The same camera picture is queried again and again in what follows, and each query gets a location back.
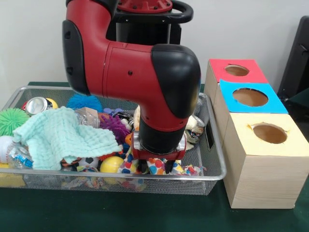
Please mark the dark green table cloth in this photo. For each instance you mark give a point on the dark green table cloth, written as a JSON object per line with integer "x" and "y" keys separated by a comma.
{"x": 120, "y": 212}
{"x": 301, "y": 96}

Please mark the wooden box with three holes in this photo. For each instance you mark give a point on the wooden box with three holes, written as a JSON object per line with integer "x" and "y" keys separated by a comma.
{"x": 265, "y": 181}

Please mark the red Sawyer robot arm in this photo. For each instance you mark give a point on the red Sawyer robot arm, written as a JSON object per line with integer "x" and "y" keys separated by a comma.
{"x": 125, "y": 72}

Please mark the crushed silver drink can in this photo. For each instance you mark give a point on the crushed silver drink can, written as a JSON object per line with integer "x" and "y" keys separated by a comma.
{"x": 37, "y": 105}

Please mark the mint green cloth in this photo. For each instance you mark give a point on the mint green cloth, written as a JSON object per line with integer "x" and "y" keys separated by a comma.
{"x": 60, "y": 135}

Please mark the blue spiky rubber ball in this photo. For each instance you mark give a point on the blue spiky rubber ball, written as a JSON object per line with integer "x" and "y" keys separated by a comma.
{"x": 83, "y": 104}

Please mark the white polka dot cloth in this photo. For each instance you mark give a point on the white polka dot cloth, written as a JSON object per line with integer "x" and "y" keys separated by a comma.
{"x": 157, "y": 166}

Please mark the green spiky rubber ball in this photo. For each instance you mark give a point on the green spiky rubber ball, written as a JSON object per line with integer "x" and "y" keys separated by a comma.
{"x": 12, "y": 120}

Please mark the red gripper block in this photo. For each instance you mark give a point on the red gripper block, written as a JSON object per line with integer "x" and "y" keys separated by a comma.
{"x": 159, "y": 157}

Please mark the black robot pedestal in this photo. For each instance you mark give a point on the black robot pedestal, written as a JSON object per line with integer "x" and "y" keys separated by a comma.
{"x": 144, "y": 33}

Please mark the shallow mesh bin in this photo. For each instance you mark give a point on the shallow mesh bin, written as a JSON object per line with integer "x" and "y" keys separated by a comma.
{"x": 212, "y": 154}

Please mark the smooth yellow ball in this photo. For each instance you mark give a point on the smooth yellow ball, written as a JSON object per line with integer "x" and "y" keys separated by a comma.
{"x": 111, "y": 164}

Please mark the purple spiky rubber ball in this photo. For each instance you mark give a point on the purple spiky rubber ball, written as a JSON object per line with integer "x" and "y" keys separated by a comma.
{"x": 114, "y": 126}

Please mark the cream knitted cloth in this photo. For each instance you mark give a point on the cream knitted cloth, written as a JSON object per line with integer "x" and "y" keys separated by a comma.
{"x": 193, "y": 123}

